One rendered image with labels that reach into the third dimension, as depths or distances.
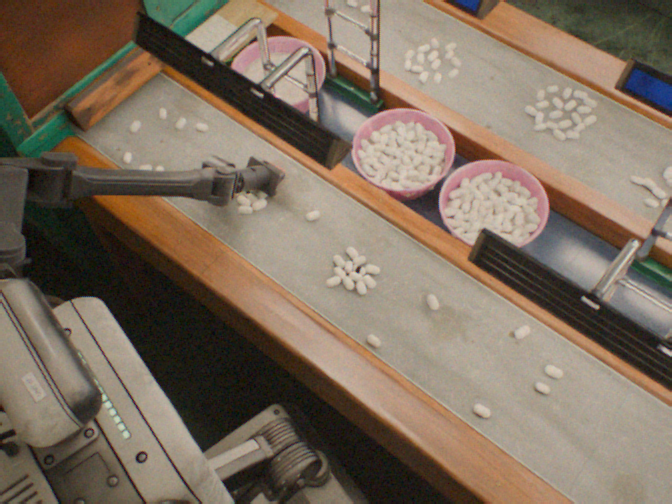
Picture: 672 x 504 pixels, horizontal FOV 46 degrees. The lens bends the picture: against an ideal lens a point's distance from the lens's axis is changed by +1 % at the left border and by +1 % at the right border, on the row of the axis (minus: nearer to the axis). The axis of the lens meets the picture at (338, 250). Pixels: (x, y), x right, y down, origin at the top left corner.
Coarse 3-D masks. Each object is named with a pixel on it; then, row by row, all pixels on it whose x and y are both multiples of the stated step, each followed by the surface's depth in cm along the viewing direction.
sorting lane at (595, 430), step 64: (128, 128) 214; (192, 128) 214; (320, 192) 201; (256, 256) 192; (320, 256) 191; (384, 256) 191; (384, 320) 182; (448, 320) 181; (512, 320) 181; (448, 384) 173; (512, 384) 173; (576, 384) 172; (512, 448) 166; (576, 448) 165; (640, 448) 165
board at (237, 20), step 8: (232, 0) 233; (240, 0) 233; (248, 0) 233; (224, 8) 231; (232, 8) 231; (240, 8) 231; (248, 8) 231; (256, 8) 231; (264, 8) 231; (224, 16) 230; (232, 16) 230; (240, 16) 230; (248, 16) 229; (256, 16) 229; (264, 16) 229; (272, 16) 229; (240, 24) 228; (256, 32) 226; (248, 40) 225; (240, 48) 224
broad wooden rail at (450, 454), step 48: (144, 240) 195; (192, 240) 192; (192, 288) 198; (240, 288) 185; (288, 336) 178; (336, 336) 178; (336, 384) 172; (384, 384) 171; (384, 432) 172; (432, 432) 165; (432, 480) 174; (480, 480) 160; (528, 480) 160
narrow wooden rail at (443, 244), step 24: (168, 72) 221; (240, 120) 211; (288, 144) 206; (312, 168) 203; (336, 168) 202; (360, 192) 198; (384, 192) 197; (384, 216) 195; (408, 216) 193; (432, 240) 189; (456, 240) 189; (456, 264) 187; (504, 288) 182; (528, 312) 180; (576, 336) 175; (600, 360) 174; (648, 384) 169
